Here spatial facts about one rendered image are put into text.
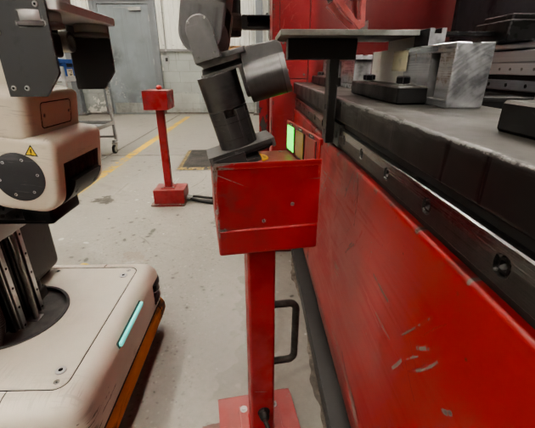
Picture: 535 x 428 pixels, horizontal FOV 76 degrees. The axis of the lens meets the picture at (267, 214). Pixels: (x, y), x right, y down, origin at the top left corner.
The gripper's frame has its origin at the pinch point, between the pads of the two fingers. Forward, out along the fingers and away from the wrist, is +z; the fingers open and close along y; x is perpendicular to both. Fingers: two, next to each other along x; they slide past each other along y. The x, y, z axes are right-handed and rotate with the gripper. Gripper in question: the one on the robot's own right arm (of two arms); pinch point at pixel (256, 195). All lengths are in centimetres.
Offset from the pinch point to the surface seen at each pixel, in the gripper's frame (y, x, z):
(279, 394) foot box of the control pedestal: -10, 11, 62
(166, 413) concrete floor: -43, 21, 64
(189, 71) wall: -4, 752, -13
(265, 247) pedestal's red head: -1.4, -5.2, 6.8
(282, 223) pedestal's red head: 2.3, -5.1, 3.9
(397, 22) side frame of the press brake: 88, 100, -14
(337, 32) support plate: 24.8, 15.1, -19.4
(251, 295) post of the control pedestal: -6.6, 2.1, 20.3
